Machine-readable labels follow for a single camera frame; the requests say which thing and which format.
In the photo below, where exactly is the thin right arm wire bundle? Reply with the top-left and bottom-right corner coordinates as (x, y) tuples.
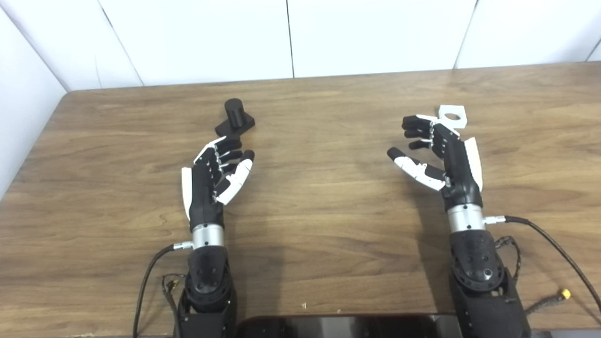
(493, 236), (522, 284)

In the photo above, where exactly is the braided cable with yellow plug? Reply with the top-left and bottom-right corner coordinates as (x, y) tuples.
(525, 289), (572, 316)

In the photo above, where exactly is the thin left arm wire bundle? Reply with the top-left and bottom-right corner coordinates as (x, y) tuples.
(162, 274), (186, 324)

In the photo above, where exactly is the white square piece with hole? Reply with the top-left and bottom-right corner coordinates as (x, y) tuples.
(438, 105), (469, 130)

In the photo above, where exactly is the glossy black robot torso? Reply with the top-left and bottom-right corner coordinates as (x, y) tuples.
(235, 314), (463, 338)

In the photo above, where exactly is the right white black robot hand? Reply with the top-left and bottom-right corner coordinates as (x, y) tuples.
(387, 114), (487, 233)

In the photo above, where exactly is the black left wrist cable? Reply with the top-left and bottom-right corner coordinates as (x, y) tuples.
(133, 241), (194, 338)

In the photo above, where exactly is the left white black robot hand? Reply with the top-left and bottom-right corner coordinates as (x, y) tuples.
(181, 136), (255, 248)

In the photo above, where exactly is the thin arm wire bundle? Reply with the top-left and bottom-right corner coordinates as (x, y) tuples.
(162, 274), (186, 324)
(493, 236), (522, 284)

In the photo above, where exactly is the black peg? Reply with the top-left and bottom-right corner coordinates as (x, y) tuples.
(215, 98), (256, 138)

